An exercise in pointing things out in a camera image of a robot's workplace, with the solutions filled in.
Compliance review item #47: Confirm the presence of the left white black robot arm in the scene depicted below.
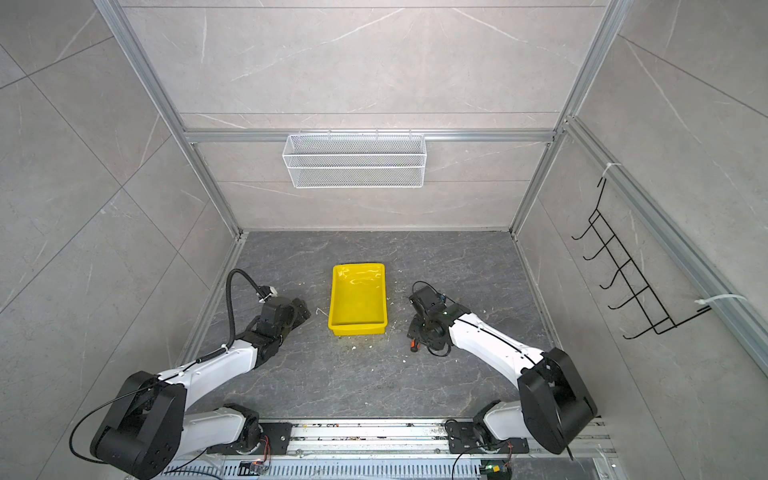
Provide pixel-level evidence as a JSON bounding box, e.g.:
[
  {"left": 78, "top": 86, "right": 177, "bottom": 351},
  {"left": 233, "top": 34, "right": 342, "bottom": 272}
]
[{"left": 90, "top": 297, "right": 311, "bottom": 479}]

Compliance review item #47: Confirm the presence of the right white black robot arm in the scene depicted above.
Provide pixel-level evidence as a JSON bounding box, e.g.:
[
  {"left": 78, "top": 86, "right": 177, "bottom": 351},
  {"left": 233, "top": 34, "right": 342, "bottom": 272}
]
[{"left": 408, "top": 299, "right": 599, "bottom": 454}]

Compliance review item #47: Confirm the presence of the yellow plastic bin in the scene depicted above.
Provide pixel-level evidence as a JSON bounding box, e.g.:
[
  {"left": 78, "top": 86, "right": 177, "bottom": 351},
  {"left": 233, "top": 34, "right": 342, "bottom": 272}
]
[{"left": 328, "top": 263, "right": 388, "bottom": 337}]

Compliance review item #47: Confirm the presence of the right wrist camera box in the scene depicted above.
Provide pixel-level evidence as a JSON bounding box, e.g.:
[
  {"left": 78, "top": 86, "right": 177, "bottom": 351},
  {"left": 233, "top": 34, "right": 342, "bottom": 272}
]
[{"left": 409, "top": 286, "right": 446, "bottom": 317}]

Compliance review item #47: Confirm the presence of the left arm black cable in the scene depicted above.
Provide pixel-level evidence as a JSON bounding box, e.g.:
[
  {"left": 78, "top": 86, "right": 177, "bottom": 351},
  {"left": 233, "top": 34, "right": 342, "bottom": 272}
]
[{"left": 224, "top": 268, "right": 269, "bottom": 352}]

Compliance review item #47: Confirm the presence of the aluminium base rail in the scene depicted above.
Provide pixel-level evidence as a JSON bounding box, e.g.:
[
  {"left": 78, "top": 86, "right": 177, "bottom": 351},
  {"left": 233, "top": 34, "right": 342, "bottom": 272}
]
[{"left": 160, "top": 418, "right": 627, "bottom": 479}]

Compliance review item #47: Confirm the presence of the white wire mesh basket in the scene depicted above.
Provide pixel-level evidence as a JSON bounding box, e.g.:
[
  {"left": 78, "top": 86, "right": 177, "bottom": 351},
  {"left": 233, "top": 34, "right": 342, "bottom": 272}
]
[{"left": 282, "top": 133, "right": 428, "bottom": 189}]

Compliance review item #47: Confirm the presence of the black wire hook rack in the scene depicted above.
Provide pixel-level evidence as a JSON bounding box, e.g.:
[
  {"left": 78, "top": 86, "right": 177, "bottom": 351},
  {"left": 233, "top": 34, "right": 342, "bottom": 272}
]
[{"left": 571, "top": 178, "right": 712, "bottom": 340}]

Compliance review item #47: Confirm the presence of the aluminium corner frame post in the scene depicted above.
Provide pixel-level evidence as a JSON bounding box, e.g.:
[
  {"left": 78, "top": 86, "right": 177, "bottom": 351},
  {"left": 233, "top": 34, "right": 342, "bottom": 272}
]
[{"left": 508, "top": 0, "right": 634, "bottom": 236}]

